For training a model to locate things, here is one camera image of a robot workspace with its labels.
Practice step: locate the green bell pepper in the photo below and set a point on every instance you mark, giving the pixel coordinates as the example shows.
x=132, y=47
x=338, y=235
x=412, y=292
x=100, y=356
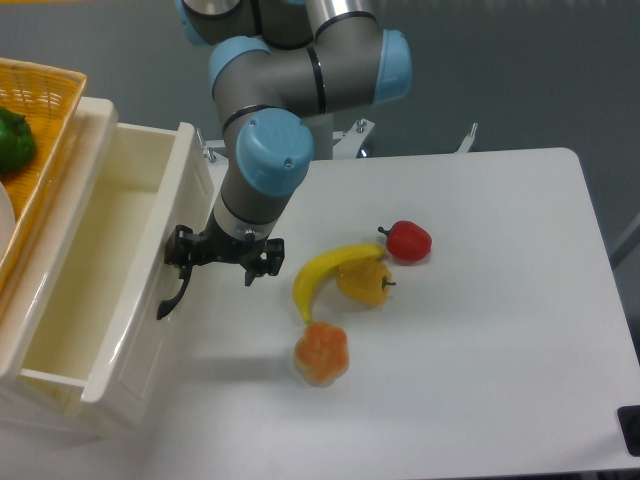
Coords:
x=18, y=147

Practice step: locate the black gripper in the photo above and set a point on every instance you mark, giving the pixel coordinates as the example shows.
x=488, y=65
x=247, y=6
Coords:
x=259, y=257

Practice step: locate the white drawer cabinet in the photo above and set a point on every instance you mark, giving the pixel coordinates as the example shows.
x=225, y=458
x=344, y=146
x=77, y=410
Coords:
x=69, y=313

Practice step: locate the black device at edge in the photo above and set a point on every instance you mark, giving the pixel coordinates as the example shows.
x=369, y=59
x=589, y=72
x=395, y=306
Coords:
x=629, y=420

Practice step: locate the yellow bell pepper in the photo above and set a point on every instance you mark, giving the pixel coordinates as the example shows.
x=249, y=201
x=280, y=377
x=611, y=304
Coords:
x=367, y=281

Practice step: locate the red bell pepper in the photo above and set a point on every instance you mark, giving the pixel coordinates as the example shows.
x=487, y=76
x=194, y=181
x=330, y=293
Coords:
x=407, y=242

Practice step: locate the white table clamp bracket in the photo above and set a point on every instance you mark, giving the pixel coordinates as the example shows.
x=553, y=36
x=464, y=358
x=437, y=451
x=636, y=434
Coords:
x=468, y=141

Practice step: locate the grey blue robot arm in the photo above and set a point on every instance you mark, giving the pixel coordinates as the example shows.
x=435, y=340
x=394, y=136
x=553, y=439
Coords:
x=274, y=65

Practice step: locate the black top drawer handle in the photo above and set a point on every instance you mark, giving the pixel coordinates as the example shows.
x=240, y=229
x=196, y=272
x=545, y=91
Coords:
x=167, y=306

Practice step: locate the yellow woven basket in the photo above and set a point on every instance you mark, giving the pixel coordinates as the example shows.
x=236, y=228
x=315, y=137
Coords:
x=47, y=98

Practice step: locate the yellow banana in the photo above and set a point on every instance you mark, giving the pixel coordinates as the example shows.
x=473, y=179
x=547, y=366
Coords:
x=324, y=266

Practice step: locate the white plate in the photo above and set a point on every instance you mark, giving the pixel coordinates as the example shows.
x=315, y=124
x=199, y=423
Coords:
x=7, y=220

